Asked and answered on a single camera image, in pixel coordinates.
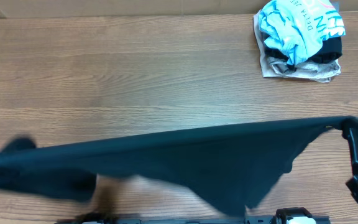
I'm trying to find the black t-shirt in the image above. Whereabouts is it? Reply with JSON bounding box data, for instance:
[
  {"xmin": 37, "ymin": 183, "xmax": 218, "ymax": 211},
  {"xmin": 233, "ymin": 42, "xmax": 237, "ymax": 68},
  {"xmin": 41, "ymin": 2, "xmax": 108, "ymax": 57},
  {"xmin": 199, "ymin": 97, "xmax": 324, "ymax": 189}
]
[{"xmin": 0, "ymin": 116, "xmax": 346, "ymax": 217}]

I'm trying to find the black folded garment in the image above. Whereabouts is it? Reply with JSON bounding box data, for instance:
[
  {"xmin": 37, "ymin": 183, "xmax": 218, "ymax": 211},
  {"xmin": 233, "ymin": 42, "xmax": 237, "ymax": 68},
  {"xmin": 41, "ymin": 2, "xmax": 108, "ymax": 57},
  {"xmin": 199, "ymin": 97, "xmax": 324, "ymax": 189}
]
[{"xmin": 264, "ymin": 37, "xmax": 342, "ymax": 63}]

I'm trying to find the beige folded garment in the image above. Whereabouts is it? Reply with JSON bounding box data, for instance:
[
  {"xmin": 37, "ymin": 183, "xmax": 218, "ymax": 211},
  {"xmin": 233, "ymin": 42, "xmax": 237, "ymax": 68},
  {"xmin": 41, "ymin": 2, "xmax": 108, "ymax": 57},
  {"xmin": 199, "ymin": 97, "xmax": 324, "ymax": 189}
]
[{"xmin": 253, "ymin": 11, "xmax": 341, "ymax": 83}]

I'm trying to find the light blue printed t-shirt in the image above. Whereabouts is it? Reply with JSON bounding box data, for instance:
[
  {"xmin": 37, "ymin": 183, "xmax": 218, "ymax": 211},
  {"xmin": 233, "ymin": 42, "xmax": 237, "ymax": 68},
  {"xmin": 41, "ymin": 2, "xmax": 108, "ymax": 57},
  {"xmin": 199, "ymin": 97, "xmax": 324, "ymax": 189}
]
[{"xmin": 258, "ymin": 0, "xmax": 346, "ymax": 65}]

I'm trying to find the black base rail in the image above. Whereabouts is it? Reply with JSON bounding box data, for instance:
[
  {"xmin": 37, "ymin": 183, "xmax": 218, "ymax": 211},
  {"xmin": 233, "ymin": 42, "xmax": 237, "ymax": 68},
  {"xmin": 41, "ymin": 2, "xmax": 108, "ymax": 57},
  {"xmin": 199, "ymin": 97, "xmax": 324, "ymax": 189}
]
[{"xmin": 56, "ymin": 207, "xmax": 331, "ymax": 224}]

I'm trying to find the cardboard back wall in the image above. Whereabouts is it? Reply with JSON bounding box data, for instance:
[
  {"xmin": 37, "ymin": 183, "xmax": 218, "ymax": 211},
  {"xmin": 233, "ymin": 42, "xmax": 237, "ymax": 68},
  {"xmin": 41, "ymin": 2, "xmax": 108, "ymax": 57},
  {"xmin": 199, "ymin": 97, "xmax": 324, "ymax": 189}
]
[{"xmin": 0, "ymin": 0, "xmax": 358, "ymax": 19}]

